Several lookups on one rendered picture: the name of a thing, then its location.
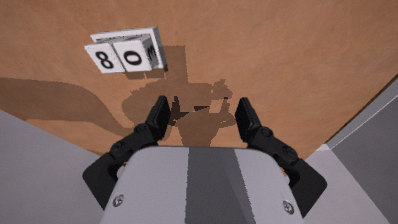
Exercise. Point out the white number cube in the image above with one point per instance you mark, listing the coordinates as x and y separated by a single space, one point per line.
105 56
137 53

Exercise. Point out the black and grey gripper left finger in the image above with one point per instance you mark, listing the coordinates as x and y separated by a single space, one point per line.
101 176

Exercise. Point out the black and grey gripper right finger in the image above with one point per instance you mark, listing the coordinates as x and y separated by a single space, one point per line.
306 183

